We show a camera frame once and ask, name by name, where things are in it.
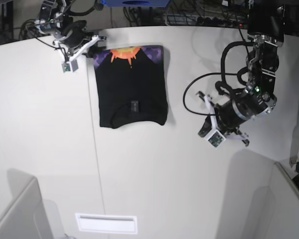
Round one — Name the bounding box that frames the black T-shirt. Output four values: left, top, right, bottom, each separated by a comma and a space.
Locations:
93, 45, 168, 129

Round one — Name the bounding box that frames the white partition panel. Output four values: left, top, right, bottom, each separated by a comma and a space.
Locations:
254, 161, 299, 239
0, 177, 54, 239

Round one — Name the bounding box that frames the black power strip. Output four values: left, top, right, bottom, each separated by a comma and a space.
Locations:
195, 17, 243, 28

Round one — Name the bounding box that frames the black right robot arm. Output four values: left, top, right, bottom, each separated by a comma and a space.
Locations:
24, 0, 106, 73

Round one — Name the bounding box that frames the white right partition panel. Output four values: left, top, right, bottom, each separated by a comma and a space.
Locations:
254, 161, 299, 239

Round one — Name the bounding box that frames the blue box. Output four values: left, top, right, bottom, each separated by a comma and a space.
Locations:
101, 0, 169, 7

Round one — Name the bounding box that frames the white left partition panel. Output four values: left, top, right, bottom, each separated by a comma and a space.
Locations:
0, 177, 54, 239

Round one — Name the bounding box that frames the coiled black cable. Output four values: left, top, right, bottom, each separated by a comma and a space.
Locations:
18, 19, 49, 42

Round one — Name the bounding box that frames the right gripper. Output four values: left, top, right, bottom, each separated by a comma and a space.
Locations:
53, 21, 107, 73

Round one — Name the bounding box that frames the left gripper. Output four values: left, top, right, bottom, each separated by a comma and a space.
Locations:
196, 91, 250, 149

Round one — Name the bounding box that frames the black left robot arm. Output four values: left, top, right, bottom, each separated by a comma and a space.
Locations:
197, 0, 285, 149

